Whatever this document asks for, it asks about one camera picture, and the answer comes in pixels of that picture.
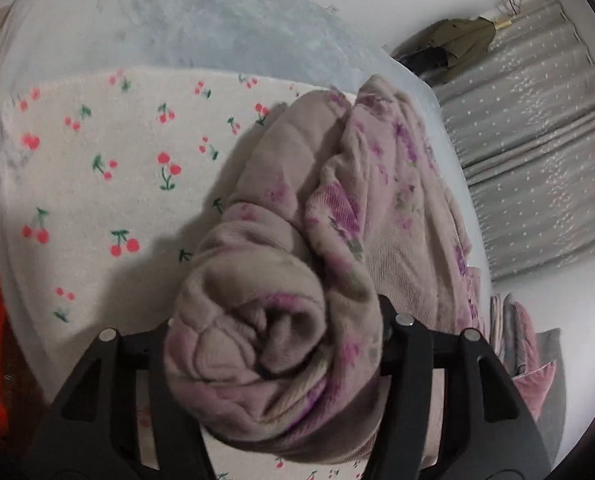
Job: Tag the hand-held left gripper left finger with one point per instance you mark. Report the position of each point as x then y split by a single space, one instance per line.
147 355

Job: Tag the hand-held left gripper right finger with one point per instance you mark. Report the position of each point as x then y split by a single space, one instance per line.
407 340

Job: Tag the pink floral garment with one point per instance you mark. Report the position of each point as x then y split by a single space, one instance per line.
257 320

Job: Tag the grey pink striped pillow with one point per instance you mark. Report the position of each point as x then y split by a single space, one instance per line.
505 330

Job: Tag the cherry print blanket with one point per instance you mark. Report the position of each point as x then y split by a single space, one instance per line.
102 200

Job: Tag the grey patterned curtain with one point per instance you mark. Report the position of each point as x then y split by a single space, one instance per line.
527 135

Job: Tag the olive green jacket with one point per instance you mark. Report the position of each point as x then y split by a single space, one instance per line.
457 40

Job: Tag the light blue bed sheet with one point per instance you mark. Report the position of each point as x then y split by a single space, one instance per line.
202 25

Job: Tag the small wall hook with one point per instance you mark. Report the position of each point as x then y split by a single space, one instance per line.
333 8

